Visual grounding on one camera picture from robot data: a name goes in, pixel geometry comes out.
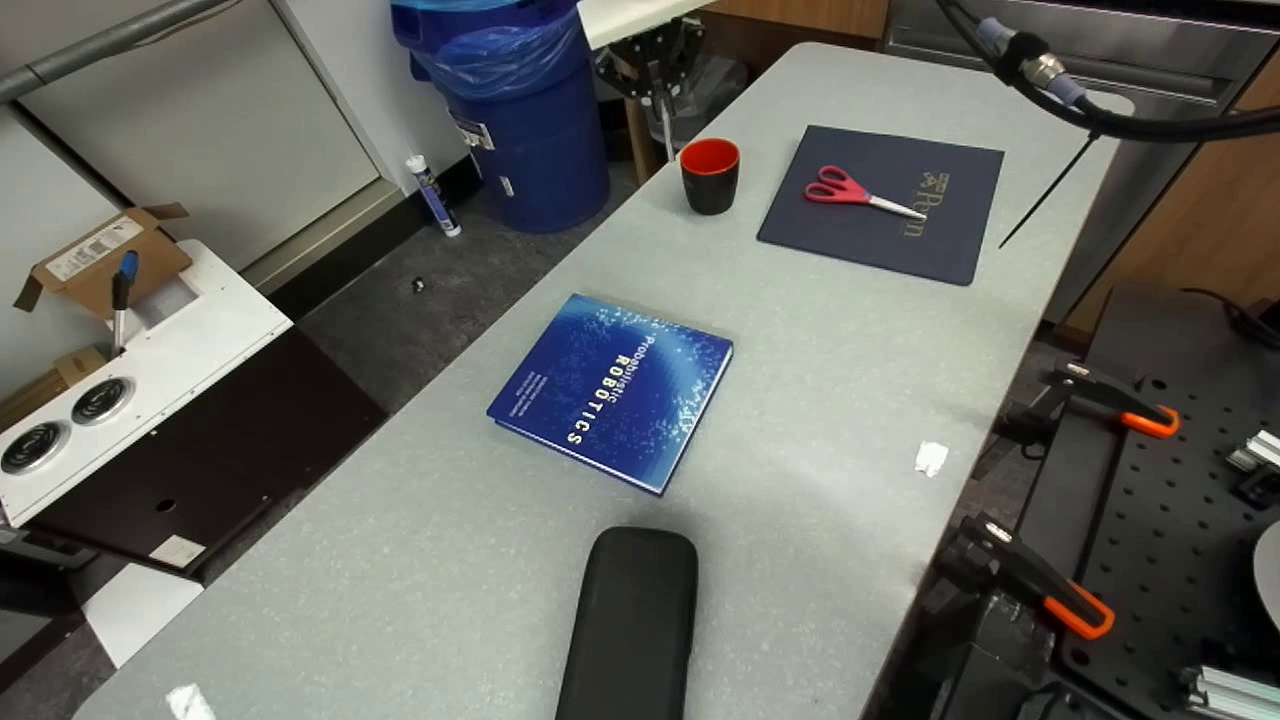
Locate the black cup red inside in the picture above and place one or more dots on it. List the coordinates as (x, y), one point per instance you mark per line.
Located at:
(710, 190)

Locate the white tape piece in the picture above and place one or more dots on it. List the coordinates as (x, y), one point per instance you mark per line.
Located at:
(188, 701)
(933, 457)

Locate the navy blue binder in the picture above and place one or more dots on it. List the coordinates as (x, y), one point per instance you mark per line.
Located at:
(933, 227)

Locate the blue robotics book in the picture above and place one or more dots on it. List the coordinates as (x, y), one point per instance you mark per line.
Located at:
(606, 392)

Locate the wooden counter white top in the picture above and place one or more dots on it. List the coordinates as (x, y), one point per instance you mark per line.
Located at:
(801, 16)

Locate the blue tool in cardboard box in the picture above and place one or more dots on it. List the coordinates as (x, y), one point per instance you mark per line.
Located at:
(124, 280)

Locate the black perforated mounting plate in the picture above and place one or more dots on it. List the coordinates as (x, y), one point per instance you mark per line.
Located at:
(1162, 520)

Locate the black zippered pencil case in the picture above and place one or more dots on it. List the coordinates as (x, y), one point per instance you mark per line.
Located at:
(624, 626)

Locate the blue trash bin with liner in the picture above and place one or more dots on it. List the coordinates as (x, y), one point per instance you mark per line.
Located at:
(534, 146)

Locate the open cardboard box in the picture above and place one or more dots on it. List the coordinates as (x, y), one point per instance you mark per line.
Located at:
(86, 263)

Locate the white wall panel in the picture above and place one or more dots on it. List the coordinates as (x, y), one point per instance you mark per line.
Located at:
(201, 120)

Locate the small white spray bottle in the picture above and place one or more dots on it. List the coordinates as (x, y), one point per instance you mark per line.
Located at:
(432, 201)

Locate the wooden cabinet panel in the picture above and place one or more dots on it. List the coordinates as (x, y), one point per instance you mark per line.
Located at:
(1200, 213)

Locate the flat brown cardboard box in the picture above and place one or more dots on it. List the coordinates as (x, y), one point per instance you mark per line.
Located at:
(46, 381)

